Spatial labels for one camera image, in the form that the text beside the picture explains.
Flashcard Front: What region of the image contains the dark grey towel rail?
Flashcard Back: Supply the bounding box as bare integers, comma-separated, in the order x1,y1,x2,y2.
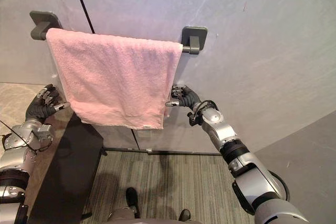
29,10,208,56

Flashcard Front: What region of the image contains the robot silver body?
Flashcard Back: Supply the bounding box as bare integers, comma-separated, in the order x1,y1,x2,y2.
107,206,203,224

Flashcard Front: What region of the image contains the dark vanity cabinet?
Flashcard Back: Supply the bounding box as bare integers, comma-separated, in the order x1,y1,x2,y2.
27,108,108,224

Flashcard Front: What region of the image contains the pink terry towel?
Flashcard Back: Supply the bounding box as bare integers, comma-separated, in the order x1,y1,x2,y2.
45,27,183,130

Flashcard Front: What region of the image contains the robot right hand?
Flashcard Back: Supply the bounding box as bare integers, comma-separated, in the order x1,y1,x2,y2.
164,85,202,111

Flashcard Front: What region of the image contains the robot dark foot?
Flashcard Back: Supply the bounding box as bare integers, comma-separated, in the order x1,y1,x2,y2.
125,187,141,219
178,208,192,222

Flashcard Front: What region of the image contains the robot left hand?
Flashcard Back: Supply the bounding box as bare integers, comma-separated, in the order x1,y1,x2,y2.
25,83,71,124

